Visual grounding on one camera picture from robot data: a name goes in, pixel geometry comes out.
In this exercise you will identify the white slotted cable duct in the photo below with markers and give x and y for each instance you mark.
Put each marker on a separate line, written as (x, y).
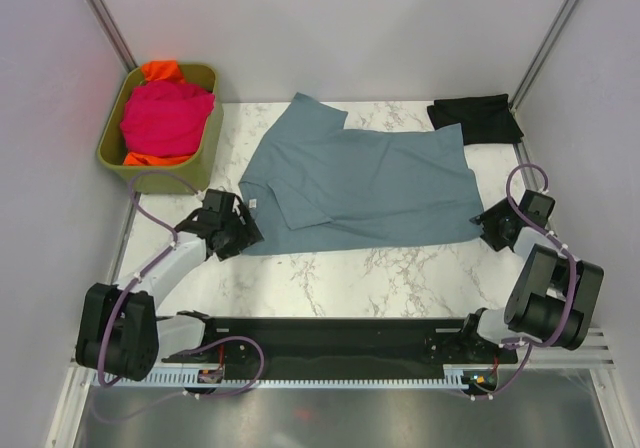
(211, 380)

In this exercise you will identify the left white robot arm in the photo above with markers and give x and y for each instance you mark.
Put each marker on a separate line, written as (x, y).
(120, 334)

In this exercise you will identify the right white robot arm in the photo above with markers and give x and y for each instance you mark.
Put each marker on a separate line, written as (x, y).
(535, 307)

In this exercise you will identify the aluminium frame post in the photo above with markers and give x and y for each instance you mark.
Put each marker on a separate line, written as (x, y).
(112, 32)
(560, 21)

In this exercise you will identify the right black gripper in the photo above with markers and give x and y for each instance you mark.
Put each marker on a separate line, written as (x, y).
(489, 217)

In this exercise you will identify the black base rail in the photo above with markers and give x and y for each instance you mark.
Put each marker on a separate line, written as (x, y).
(346, 347)

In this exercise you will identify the blue-grey t-shirt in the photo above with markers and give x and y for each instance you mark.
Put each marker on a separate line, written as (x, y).
(313, 185)

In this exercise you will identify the magenta t-shirt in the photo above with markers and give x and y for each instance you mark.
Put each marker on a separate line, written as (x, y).
(163, 122)

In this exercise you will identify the folded black t-shirt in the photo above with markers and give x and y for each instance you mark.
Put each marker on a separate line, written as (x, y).
(483, 120)

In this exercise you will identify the right aluminium frame post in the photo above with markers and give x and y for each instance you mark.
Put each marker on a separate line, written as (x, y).
(560, 21)

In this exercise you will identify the left aluminium frame post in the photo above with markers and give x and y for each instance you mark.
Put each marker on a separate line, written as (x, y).
(112, 32)

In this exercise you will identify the orange t-shirt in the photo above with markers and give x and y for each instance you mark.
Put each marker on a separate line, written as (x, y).
(162, 71)

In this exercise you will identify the olive green plastic bin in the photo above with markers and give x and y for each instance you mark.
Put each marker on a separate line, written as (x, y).
(193, 174)

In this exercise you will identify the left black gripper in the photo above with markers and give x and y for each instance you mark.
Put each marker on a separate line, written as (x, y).
(248, 234)

